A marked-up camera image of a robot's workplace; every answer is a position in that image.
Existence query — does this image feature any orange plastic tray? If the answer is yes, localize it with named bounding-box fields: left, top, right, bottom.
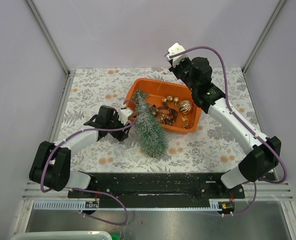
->
left=126, top=78, right=202, bottom=135

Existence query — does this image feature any small frosted christmas tree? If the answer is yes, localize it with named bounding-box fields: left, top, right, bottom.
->
left=132, top=89, right=168, bottom=159

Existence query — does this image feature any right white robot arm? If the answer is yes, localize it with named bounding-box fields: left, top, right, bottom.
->
left=167, top=55, right=281, bottom=189

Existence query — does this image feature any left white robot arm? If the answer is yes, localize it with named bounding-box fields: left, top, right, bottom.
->
left=28, top=104, right=134, bottom=193

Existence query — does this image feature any small gold bauble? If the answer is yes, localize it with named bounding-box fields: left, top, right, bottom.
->
left=166, top=95, right=173, bottom=102
left=172, top=97, right=180, bottom=105

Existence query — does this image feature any large gold striped bauble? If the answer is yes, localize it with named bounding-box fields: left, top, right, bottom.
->
left=179, top=100, right=193, bottom=115

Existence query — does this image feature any brown ribbon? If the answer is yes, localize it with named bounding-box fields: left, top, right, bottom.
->
left=152, top=98, right=179, bottom=126

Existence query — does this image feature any gold flower ornament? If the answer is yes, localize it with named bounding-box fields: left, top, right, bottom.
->
left=181, top=116, right=188, bottom=122

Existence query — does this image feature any floral patterned table mat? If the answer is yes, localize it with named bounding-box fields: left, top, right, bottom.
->
left=47, top=66, right=274, bottom=174

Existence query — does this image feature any green object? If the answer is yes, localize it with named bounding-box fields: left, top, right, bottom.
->
left=111, top=233, right=121, bottom=240

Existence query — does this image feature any white plastic bin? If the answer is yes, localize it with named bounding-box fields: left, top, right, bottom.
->
left=11, top=231, right=113, bottom=240

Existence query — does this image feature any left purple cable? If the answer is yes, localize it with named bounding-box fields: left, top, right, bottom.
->
left=39, top=99, right=139, bottom=226

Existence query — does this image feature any purple cable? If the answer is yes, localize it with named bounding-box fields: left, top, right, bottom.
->
left=39, top=99, right=139, bottom=226
left=170, top=45, right=288, bottom=217

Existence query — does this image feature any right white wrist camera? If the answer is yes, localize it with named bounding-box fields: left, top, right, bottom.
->
left=165, top=42, right=188, bottom=68

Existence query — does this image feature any aluminium frame rail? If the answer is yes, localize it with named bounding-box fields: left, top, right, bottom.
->
left=25, top=0, right=71, bottom=76

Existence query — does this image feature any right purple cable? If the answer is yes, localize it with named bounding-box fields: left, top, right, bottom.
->
left=170, top=45, right=288, bottom=217

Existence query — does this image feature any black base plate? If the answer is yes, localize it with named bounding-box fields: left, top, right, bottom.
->
left=67, top=173, right=245, bottom=209

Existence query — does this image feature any white slotted cable duct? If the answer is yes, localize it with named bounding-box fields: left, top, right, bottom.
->
left=33, top=200, right=99, bottom=211

